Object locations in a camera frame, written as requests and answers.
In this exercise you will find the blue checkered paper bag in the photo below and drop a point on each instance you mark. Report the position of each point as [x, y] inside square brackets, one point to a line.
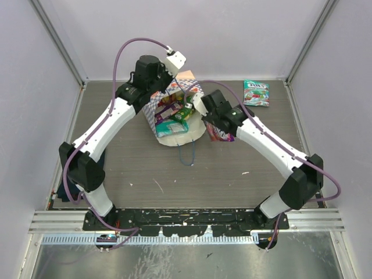
[175, 93]

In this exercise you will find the purple snack packet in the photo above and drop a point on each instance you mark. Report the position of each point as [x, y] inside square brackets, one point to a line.
[166, 112]
[216, 134]

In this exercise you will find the teal mint candy packet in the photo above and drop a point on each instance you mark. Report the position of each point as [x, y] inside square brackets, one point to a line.
[256, 93]

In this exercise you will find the dark navy cloth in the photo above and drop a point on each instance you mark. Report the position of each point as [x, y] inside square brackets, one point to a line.
[73, 189]

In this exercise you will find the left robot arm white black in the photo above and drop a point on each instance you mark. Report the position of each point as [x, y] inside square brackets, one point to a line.
[80, 158]

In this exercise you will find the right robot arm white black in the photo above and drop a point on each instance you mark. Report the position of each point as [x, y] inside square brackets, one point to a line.
[302, 173]

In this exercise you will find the purple snack packet in bag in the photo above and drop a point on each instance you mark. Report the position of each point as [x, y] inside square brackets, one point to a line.
[166, 112]

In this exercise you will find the teal white snack packet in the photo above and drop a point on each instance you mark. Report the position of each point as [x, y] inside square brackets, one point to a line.
[171, 127]

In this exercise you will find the green snack packet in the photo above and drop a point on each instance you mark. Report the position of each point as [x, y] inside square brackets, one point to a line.
[183, 114]

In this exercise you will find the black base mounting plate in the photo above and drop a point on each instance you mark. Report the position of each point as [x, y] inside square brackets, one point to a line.
[228, 222]

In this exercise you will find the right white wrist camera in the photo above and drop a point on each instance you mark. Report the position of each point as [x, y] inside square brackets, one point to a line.
[196, 101]

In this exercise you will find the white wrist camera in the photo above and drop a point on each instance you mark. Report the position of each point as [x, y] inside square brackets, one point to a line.
[174, 63]
[196, 101]

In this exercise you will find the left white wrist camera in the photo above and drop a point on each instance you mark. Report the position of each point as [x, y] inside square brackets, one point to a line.
[174, 63]

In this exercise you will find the white slotted cable duct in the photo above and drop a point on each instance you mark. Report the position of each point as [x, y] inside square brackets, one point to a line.
[97, 238]

